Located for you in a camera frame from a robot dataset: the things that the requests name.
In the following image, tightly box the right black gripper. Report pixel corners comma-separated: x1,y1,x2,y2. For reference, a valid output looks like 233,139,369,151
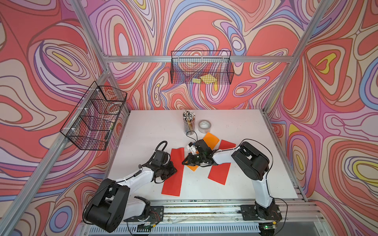
182,153,205,166

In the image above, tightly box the orange paper sheet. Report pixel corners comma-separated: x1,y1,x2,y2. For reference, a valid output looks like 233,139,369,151
189,132,220,171

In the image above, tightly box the red paper sheet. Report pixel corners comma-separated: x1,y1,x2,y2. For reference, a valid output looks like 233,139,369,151
208,140,236,185
161,147,185,197

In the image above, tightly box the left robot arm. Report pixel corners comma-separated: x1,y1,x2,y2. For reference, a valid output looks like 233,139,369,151
82,150,177,233

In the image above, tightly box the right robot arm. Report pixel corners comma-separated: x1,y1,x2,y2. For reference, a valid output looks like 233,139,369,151
182,139,276,219

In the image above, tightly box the clear tape roll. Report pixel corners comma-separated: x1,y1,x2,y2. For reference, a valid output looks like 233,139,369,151
198,120,212,134

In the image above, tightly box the pencil cup with pencils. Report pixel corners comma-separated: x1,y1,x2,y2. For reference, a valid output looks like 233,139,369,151
183,110,195,135

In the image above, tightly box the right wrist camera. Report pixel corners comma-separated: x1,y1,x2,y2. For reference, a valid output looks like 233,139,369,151
187,139,213,155

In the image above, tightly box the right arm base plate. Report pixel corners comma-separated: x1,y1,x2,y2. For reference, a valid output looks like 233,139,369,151
238,204,283,222

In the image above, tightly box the left wall wire basket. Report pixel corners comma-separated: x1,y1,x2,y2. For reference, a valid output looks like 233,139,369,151
60,82,128,150

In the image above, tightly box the wall wire basket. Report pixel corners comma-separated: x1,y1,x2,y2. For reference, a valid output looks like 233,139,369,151
170,49,234,85
60,82,128,150

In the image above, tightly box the back wall wire basket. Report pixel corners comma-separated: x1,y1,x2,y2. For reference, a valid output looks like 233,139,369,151
170,49,234,85

